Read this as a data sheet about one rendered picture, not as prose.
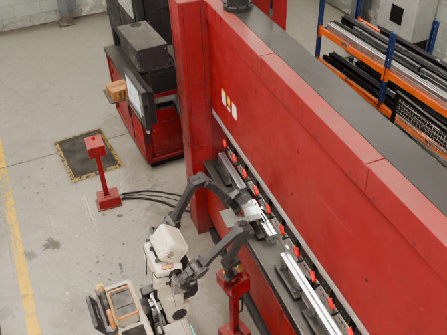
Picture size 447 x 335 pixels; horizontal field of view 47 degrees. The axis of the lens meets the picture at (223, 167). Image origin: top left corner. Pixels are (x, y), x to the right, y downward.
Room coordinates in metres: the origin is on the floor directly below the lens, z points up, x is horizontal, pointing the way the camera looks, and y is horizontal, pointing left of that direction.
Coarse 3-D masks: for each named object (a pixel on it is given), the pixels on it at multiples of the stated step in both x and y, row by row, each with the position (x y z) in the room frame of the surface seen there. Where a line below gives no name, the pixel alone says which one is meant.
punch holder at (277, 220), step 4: (272, 204) 2.44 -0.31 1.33; (272, 208) 2.44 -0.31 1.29; (276, 208) 2.38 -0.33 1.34; (272, 212) 2.43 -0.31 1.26; (276, 212) 2.38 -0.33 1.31; (276, 216) 2.38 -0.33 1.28; (280, 216) 2.32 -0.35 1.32; (272, 220) 2.42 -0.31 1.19; (276, 220) 2.37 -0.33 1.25; (280, 220) 2.32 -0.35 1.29; (284, 220) 2.31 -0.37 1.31; (276, 224) 2.37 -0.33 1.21; (280, 224) 2.32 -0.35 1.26; (284, 224) 2.31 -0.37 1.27; (276, 228) 2.36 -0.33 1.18; (284, 228) 2.31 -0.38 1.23; (280, 232) 2.31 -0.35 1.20
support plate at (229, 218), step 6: (246, 204) 2.79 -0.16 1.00; (252, 204) 2.79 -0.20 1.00; (228, 210) 2.74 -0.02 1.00; (222, 216) 2.68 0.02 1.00; (228, 216) 2.68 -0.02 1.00; (234, 216) 2.67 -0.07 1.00; (240, 216) 2.67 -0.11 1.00; (252, 216) 2.67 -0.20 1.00; (258, 216) 2.66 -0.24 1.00; (228, 222) 2.61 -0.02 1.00; (234, 222) 2.61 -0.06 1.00; (228, 228) 2.56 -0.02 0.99
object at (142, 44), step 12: (132, 24) 3.96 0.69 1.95; (144, 24) 3.96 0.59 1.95; (120, 36) 3.89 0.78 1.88; (132, 36) 3.74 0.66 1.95; (144, 36) 3.73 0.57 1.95; (156, 36) 3.72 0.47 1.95; (132, 48) 3.61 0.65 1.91; (144, 48) 3.52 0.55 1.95; (156, 48) 3.56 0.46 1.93; (132, 60) 3.64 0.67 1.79; (144, 60) 3.51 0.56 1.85; (156, 60) 3.55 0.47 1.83; (168, 60) 3.59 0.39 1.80; (144, 72) 3.91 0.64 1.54
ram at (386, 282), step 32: (224, 64) 3.22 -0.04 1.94; (256, 96) 2.70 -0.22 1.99; (256, 128) 2.69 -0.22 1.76; (288, 128) 2.29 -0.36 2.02; (256, 160) 2.69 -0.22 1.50; (288, 160) 2.27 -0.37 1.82; (320, 160) 1.97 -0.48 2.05; (288, 192) 2.25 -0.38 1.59; (320, 192) 1.94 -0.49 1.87; (352, 192) 1.70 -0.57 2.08; (288, 224) 2.23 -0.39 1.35; (320, 224) 1.90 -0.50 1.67; (352, 224) 1.66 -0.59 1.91; (384, 224) 1.47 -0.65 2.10; (320, 256) 1.87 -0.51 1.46; (352, 256) 1.62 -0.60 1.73; (384, 256) 1.43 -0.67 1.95; (416, 256) 1.28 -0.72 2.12; (352, 288) 1.58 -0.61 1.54; (384, 288) 1.39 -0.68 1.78; (416, 288) 1.24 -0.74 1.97; (384, 320) 1.34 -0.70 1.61; (416, 320) 1.19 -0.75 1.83
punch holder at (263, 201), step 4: (260, 188) 2.62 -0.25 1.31; (260, 192) 2.62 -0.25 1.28; (264, 192) 2.56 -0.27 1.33; (260, 196) 2.61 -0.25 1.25; (264, 196) 2.55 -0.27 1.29; (268, 196) 2.50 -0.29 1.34; (260, 200) 2.61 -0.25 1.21; (264, 200) 2.55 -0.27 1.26; (268, 200) 2.49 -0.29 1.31; (264, 204) 2.55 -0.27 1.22; (268, 204) 2.49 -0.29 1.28; (264, 208) 2.54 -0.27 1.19
